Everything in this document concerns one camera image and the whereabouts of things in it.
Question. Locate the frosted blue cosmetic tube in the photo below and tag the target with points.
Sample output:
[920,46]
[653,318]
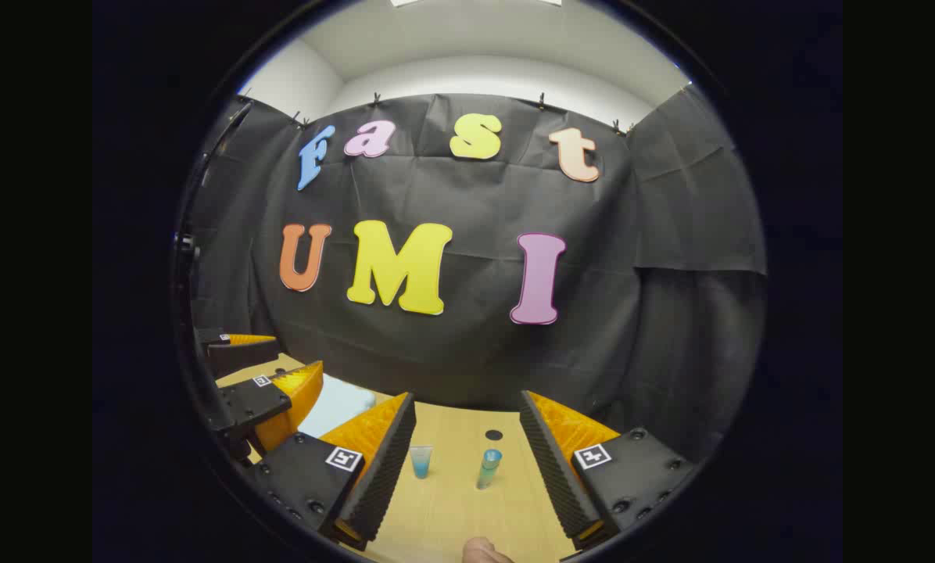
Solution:
[421,463]

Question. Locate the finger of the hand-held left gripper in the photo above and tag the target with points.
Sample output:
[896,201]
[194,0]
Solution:
[252,403]
[237,356]

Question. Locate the green bottle with blue cap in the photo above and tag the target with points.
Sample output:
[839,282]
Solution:
[488,471]

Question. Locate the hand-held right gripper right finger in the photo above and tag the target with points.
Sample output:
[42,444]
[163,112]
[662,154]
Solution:
[553,469]

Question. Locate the light blue suitcase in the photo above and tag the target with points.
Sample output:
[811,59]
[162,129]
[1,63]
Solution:
[338,407]

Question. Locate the black backdrop cloth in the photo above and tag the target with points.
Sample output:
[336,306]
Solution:
[475,352]

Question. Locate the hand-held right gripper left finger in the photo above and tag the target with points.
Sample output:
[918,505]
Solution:
[381,469]

